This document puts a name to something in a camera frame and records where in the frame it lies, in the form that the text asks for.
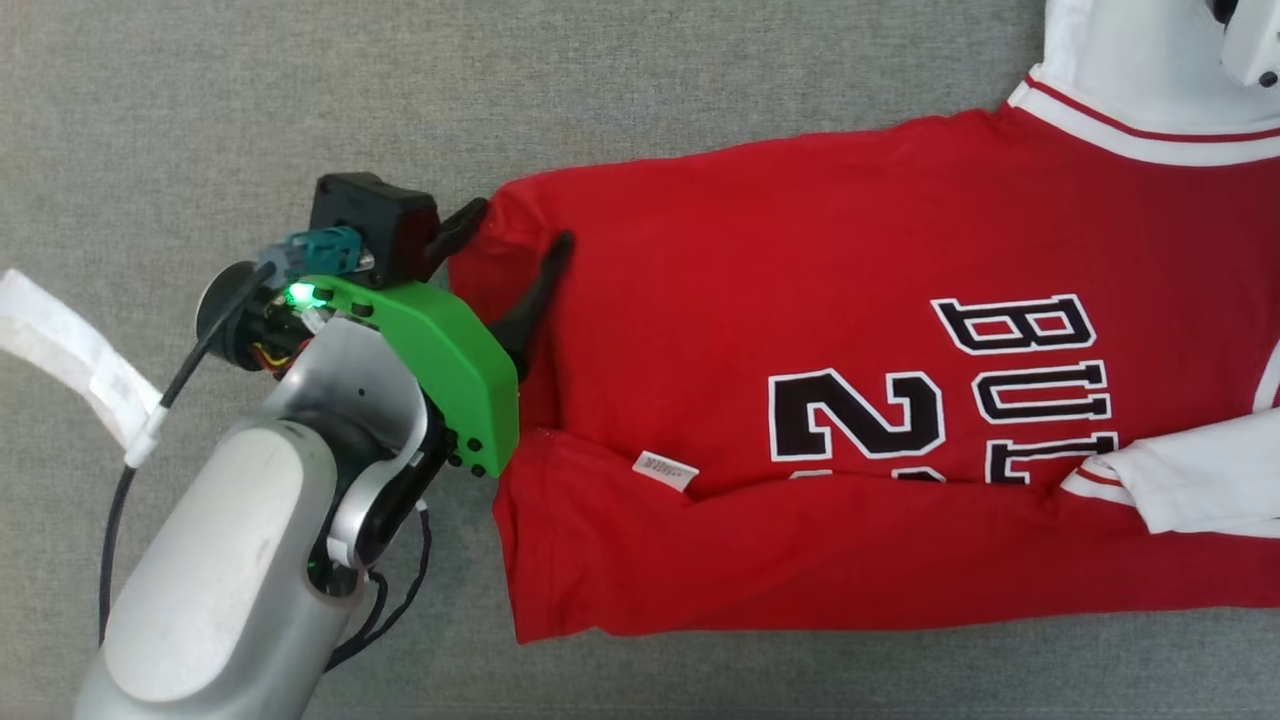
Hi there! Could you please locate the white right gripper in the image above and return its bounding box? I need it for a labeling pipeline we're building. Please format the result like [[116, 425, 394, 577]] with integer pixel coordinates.
[[1220, 0, 1280, 91]]

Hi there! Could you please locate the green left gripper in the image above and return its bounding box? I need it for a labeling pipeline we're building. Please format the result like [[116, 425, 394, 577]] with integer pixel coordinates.
[[196, 196, 576, 480]]

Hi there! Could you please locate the red and white basketball jersey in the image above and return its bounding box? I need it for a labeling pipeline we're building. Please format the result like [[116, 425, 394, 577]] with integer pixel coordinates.
[[447, 0, 1280, 646]]

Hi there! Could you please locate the white fabric tape strip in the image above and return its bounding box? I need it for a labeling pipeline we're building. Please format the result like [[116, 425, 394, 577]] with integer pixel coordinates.
[[0, 268, 163, 453]]

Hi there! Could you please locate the black left camera cable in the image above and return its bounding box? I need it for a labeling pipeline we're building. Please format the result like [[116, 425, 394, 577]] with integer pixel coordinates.
[[98, 265, 276, 646]]

